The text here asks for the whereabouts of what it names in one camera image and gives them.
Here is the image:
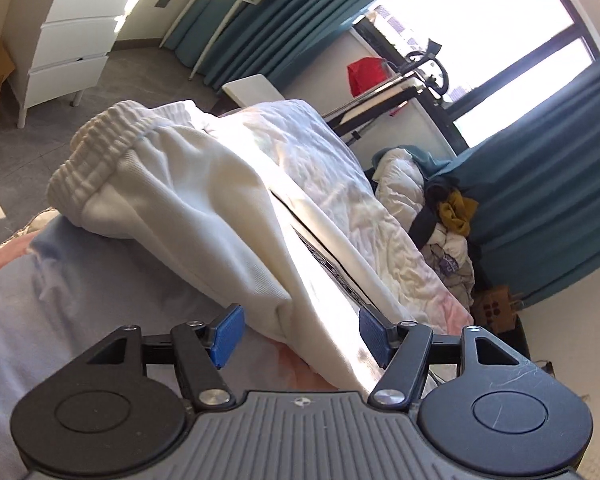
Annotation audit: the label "white sweatpants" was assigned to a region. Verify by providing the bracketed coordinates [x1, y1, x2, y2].
[47, 101, 403, 393]

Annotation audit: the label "pile of clothes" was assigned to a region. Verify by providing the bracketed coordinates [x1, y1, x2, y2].
[371, 145, 484, 311]

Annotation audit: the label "mustard yellow garment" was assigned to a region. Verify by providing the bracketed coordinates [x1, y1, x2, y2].
[438, 190, 479, 237]

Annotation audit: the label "white puffy jacket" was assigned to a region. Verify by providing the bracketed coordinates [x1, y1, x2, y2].
[372, 148, 425, 228]

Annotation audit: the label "teal curtain by bed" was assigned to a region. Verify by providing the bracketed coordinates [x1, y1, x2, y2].
[436, 58, 600, 307]

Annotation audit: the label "white board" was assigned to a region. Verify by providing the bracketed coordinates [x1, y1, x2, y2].
[222, 74, 285, 108]

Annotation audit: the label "red bag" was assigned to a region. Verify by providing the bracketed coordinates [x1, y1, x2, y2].
[347, 56, 390, 96]

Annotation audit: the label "teal curtain far side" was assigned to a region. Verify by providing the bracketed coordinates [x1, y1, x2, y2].
[199, 0, 375, 90]

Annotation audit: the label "white drawer cabinet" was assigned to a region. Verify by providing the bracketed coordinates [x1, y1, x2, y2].
[2, 0, 138, 129]

